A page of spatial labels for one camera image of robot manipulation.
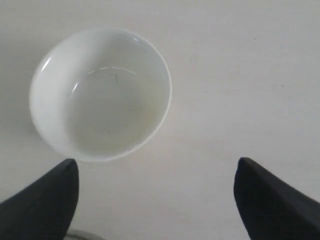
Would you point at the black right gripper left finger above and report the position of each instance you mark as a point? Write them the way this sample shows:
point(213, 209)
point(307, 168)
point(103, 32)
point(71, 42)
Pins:
point(45, 209)

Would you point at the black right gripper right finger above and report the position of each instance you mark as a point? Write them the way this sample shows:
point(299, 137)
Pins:
point(270, 208)

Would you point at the white ceramic bowl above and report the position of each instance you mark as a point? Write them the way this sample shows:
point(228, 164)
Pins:
point(100, 94)

